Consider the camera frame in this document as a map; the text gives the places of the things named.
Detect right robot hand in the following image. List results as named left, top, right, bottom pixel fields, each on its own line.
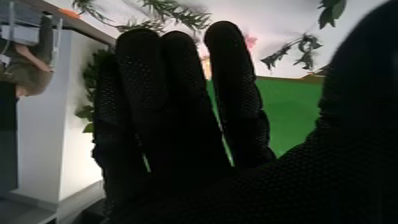
left=90, top=0, right=398, bottom=224

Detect small pink flower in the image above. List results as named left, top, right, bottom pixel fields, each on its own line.
left=243, top=34, right=259, bottom=52

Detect person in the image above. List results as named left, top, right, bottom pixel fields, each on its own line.
left=0, top=13, right=63, bottom=98

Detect green sprig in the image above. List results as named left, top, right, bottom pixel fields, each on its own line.
left=259, top=33, right=324, bottom=72
left=316, top=0, right=349, bottom=30
left=69, top=0, right=212, bottom=33

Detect white sheet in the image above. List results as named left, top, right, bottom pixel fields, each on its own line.
left=42, top=0, right=392, bottom=80

